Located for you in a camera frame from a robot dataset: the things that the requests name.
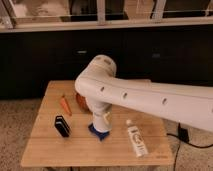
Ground orange bowl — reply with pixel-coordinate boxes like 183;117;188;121
76;93;89;111

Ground orange carrot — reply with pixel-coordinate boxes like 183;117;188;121
60;96;72;116

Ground wooden table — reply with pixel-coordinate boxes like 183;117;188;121
21;81;174;167

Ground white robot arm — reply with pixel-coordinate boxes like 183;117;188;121
75;55;213;133

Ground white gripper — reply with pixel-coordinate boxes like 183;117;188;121
86;98;112;125

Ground white ceramic cup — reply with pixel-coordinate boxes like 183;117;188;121
93;114;112;133

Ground white tube bottle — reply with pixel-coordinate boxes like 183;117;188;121
126;119;148;157

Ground black power cable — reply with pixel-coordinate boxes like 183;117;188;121
166;122;213;171

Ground dark cabinet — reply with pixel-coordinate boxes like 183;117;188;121
0;26;213;99

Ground black box with stripes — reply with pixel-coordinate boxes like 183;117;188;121
54;115;70;137

